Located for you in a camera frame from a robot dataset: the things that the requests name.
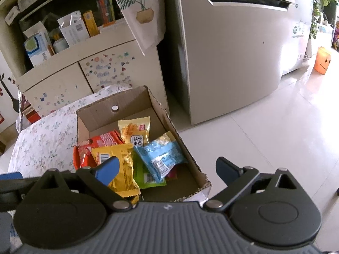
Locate yellow orange box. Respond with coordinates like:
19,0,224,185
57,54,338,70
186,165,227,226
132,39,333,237
83,10,101,38

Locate row of colourful boxes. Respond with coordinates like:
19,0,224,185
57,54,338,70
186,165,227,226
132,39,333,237
97,0,116,27

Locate cardboard box with white label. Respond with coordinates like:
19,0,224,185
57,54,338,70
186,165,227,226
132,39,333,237
76,85,212,203

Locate cream cabinet with stickers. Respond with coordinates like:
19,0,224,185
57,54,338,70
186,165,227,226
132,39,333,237
0,0,170,128

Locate yellow waffle print snack packet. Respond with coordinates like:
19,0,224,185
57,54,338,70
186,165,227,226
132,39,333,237
118,116,151,148

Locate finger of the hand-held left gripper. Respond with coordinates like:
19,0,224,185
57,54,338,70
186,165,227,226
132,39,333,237
0,173,40,212

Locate blue and white box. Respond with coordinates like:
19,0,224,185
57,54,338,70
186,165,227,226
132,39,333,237
23,32,53,68

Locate plant print cloth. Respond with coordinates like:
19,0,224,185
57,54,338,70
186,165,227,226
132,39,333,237
107,0,166,56

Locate white refrigerator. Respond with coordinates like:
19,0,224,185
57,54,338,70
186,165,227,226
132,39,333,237
163,0,322,126

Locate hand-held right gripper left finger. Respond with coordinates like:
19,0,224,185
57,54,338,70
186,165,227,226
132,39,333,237
34,157,133,212

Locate floral tablecloth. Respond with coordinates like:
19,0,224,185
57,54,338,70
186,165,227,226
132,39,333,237
7,84,133,254

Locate pink snack packet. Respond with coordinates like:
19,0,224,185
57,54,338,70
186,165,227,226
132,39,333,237
165,164,186,182

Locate orange red snack packet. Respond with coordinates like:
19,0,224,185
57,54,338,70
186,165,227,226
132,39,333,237
73,130,125,170

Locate green snack packet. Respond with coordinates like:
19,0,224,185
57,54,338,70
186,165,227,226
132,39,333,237
132,151,167,189

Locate plastic bag with dried twigs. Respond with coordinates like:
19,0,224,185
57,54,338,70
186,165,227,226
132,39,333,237
15,90,30,133

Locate white open carton box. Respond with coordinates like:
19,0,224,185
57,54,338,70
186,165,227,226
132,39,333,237
58,11,91,47

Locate red patterned box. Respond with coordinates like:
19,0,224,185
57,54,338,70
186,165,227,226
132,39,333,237
20,92,42,124

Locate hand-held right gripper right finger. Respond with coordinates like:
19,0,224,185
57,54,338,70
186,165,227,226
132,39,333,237
205,157,298,211

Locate orange smiley bucket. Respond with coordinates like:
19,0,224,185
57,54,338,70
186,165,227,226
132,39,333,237
314,46,332,74

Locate light blue snack packet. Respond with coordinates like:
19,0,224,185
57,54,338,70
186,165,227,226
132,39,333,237
133,131,188,185

